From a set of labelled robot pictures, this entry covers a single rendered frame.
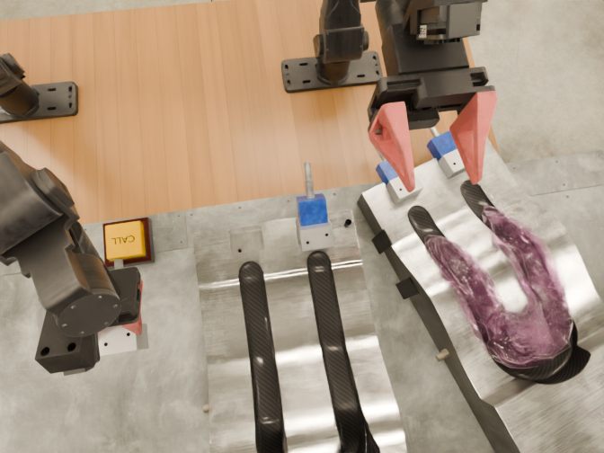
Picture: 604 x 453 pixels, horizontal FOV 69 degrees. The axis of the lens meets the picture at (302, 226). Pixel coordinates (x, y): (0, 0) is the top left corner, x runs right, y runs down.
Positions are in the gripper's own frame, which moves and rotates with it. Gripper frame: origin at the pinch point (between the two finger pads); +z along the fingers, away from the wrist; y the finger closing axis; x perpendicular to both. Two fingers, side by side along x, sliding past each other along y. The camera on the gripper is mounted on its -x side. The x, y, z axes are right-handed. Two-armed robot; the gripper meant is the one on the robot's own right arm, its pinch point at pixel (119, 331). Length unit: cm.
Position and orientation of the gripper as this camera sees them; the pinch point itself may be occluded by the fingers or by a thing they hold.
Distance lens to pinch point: 66.2
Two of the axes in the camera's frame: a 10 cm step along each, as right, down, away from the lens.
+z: 0.3, 6.7, 7.4
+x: -1.7, -7.3, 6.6
